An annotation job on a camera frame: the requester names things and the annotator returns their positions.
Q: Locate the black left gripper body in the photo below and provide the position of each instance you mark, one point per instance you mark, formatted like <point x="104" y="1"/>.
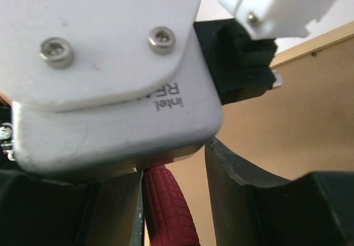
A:
<point x="239" y="66"/>

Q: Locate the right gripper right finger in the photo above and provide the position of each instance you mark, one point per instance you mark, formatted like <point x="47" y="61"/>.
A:
<point x="251" y="206"/>

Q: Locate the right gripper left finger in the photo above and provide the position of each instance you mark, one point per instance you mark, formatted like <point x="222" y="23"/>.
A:
<point x="35" y="212"/>

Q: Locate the red handled screwdriver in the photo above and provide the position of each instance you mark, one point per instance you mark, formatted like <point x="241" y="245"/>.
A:
<point x="167" y="215"/>

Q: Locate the wooden picture frame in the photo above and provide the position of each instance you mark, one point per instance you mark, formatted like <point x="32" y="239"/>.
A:
<point x="305" y="122"/>

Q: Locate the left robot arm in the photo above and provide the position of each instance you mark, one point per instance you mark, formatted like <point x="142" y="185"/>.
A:
<point x="171" y="122"/>

